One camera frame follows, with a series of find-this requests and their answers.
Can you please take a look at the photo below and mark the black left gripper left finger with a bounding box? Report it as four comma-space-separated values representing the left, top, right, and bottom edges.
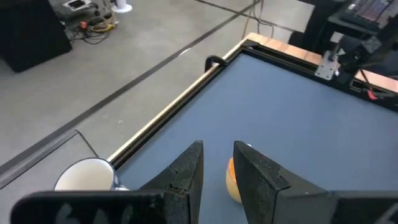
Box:
139, 140, 205, 224

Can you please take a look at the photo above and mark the white round stand base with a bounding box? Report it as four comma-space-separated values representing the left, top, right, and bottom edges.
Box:
111, 0, 133, 14

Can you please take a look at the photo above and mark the yellow floor cable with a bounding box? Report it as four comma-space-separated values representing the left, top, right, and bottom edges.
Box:
241, 0, 254, 40

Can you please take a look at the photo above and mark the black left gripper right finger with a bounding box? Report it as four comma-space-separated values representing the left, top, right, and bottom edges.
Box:
233, 140, 329, 224

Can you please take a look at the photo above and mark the blue floral print mug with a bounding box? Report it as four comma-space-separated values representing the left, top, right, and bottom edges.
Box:
53, 157, 130, 192

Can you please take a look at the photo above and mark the black metal table frame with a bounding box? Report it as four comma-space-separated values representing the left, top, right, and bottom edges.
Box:
110, 39, 398, 170

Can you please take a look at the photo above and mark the black keyboard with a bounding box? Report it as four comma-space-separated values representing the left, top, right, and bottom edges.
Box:
340, 0, 398, 30

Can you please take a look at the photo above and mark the black floor cable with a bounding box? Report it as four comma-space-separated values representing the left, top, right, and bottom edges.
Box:
251, 0, 299, 40

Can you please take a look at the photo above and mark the black table clamp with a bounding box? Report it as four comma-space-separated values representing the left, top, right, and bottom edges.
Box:
204, 55, 229, 73

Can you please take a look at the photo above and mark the black cabinet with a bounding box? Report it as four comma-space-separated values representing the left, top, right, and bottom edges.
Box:
0, 0, 73, 73

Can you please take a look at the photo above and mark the orange yellow mug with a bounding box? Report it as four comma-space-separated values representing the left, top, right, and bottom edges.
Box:
225, 157, 243, 205

